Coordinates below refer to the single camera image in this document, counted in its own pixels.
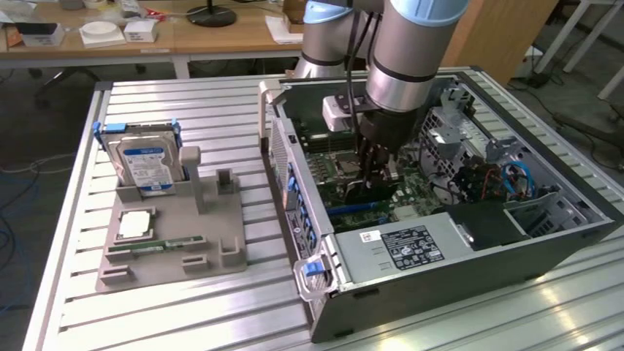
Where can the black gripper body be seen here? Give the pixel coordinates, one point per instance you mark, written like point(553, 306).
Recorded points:
point(387, 128)

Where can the black graphics card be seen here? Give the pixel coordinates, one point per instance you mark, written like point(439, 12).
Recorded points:
point(356, 194)

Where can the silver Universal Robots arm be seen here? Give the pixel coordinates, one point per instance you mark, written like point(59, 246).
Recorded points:
point(409, 55)

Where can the blue expansion slot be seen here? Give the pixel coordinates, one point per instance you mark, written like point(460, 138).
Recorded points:
point(341, 211)

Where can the CPU socket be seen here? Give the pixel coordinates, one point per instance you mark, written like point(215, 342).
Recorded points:
point(343, 164)

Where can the green motherboard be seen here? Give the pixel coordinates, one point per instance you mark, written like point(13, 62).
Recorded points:
point(415, 190)

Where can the metal disk bay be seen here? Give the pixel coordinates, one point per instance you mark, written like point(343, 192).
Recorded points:
point(451, 139)

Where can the grey power supply unit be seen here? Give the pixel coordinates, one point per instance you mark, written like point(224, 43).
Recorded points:
point(404, 248)

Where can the blue case latch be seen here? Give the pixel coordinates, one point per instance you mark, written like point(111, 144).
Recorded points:
point(312, 270)

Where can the wooden cabinet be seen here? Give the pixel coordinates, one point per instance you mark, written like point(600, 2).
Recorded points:
point(487, 36)

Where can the white paper stack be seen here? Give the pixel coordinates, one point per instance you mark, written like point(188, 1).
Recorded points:
point(283, 31)

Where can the open black PC case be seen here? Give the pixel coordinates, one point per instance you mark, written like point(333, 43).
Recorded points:
point(439, 292)

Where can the cardboard box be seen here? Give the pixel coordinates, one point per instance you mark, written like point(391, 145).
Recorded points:
point(293, 11)

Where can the wooden desk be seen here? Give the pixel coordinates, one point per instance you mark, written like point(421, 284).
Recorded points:
point(219, 40)

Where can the silver hard disk blue label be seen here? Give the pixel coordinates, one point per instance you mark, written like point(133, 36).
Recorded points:
point(144, 164)

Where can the black lamp base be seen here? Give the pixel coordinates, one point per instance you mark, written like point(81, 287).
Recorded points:
point(212, 16)

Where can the green RAM stick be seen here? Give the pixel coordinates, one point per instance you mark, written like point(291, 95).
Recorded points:
point(156, 245)

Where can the grey parts rack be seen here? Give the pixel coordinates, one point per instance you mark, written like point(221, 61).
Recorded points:
point(171, 267)

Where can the silver CPU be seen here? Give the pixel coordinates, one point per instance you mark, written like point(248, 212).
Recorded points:
point(135, 223)

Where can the blue disk caddy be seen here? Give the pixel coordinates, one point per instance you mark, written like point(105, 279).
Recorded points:
point(116, 128)

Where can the small white box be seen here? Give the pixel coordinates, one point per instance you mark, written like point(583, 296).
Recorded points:
point(140, 31)

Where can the white round container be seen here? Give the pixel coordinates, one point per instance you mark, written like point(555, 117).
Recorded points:
point(101, 33)

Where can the white box black lid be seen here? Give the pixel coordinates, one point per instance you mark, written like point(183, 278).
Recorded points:
point(41, 34)

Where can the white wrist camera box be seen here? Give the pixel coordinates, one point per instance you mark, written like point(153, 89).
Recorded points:
point(336, 117)

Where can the white table frame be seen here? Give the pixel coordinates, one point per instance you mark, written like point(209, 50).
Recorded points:
point(556, 40)

